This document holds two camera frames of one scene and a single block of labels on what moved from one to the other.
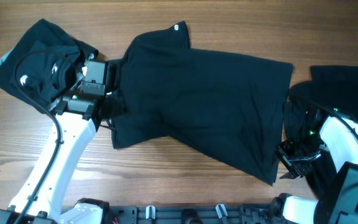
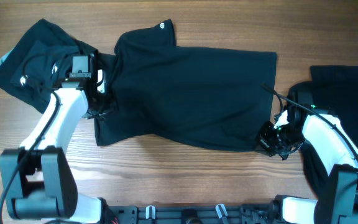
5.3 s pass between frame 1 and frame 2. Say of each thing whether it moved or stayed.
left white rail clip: stayed
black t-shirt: moved
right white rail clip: stayed
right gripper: moved
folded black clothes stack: stayed
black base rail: stayed
